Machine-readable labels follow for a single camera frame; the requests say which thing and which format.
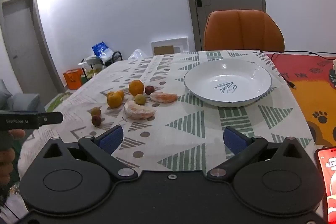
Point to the white foam packaging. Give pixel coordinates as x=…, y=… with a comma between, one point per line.
x=181, y=43

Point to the white plate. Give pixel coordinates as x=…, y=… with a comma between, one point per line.
x=244, y=77

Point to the brown cardboard sheet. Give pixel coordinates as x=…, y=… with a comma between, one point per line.
x=163, y=50

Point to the small orange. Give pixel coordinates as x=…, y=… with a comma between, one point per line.
x=110, y=94
x=121, y=94

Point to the white plastic bag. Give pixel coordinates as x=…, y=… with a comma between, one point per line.
x=137, y=54

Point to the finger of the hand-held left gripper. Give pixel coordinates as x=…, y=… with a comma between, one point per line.
x=52, y=118

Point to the large orange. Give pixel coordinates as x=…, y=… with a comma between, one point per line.
x=136, y=87

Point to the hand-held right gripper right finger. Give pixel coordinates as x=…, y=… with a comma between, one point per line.
x=233, y=141

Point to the blue and white bag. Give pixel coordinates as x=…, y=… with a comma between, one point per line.
x=101, y=50

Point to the patterned tablecloth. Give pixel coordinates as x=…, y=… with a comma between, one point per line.
x=183, y=113

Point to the plain grey door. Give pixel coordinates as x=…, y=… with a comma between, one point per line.
x=23, y=50

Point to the person's left hand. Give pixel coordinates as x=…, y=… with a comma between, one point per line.
x=6, y=161

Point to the medium orange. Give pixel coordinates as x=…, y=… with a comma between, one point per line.
x=114, y=100

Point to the grey sofa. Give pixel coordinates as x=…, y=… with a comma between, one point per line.
x=23, y=102

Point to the white box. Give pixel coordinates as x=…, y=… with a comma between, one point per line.
x=90, y=60

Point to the red cartoon table mat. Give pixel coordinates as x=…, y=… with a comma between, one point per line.
x=309, y=87

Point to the orange chair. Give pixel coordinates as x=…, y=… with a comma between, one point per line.
x=244, y=29

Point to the green floor mat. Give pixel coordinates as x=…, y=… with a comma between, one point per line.
x=56, y=102

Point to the green bag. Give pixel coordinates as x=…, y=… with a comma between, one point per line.
x=83, y=79

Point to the smartphone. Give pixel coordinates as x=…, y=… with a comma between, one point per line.
x=329, y=176

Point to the orange paper bag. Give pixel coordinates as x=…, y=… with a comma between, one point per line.
x=73, y=79

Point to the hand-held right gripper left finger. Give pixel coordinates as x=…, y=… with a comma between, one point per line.
x=111, y=138

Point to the black metal rack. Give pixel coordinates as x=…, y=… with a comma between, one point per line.
x=117, y=51

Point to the small red apple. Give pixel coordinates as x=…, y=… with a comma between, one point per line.
x=96, y=120
x=149, y=90

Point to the small green jujube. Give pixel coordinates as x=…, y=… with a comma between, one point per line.
x=95, y=111
x=140, y=99

